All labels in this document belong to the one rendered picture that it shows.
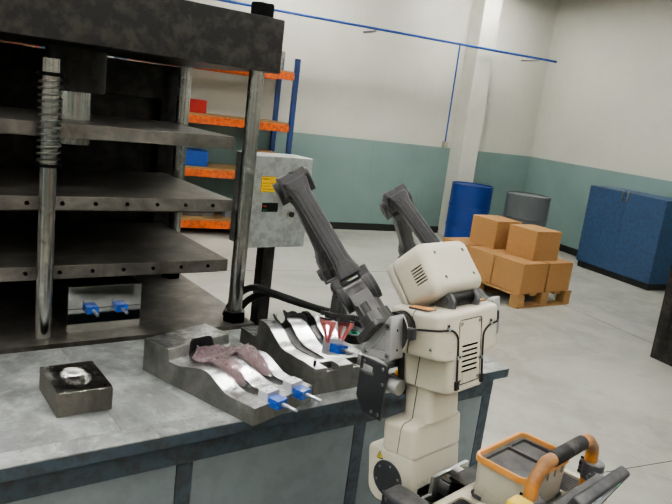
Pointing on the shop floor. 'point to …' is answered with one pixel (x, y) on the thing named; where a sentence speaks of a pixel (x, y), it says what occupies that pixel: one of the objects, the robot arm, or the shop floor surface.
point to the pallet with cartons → (518, 260)
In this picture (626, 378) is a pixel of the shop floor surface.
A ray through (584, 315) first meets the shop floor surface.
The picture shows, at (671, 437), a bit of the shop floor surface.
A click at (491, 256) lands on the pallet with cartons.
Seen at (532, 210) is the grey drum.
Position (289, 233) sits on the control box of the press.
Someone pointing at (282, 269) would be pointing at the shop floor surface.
